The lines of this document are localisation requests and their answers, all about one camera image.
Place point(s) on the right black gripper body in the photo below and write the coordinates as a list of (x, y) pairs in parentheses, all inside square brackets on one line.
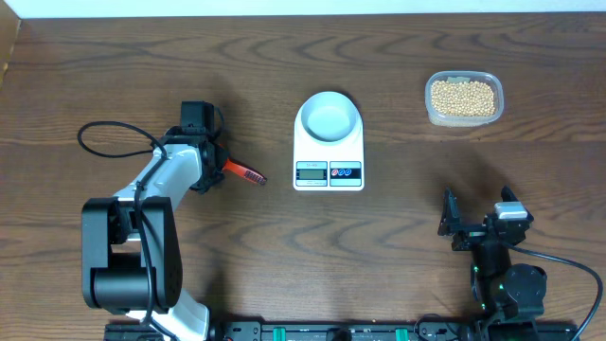
[(470, 236)]

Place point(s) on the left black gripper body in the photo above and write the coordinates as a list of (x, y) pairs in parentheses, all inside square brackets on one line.
[(220, 157)]

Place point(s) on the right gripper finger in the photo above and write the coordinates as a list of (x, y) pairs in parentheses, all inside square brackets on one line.
[(450, 221), (507, 195)]

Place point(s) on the red measuring scoop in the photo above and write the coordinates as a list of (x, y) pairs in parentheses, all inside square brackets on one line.
[(244, 172)]

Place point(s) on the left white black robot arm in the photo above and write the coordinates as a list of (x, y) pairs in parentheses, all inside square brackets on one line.
[(130, 256)]

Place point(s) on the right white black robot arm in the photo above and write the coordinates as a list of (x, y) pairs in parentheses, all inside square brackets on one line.
[(507, 291)]

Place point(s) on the white kitchen scale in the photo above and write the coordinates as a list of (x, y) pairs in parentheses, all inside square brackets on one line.
[(321, 166)]

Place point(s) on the white bowl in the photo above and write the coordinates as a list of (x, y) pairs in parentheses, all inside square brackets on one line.
[(329, 117)]

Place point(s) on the soybeans in container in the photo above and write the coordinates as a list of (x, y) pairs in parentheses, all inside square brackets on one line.
[(463, 99)]

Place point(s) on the clear plastic bean container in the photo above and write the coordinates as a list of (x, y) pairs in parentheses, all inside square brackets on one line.
[(455, 76)]

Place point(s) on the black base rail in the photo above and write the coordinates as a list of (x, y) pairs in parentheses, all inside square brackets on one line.
[(431, 330)]

